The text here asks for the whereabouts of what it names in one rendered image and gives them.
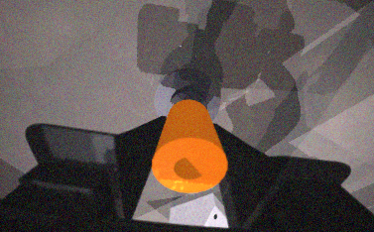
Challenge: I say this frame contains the orange tapered cylinder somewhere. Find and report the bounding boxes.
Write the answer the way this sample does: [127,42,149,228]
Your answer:
[152,99,227,192]

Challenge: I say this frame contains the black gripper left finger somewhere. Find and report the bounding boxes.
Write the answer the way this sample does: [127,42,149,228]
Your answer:
[25,116,167,219]

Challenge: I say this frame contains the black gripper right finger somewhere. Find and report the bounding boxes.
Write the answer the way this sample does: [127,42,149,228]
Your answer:
[213,123,351,229]

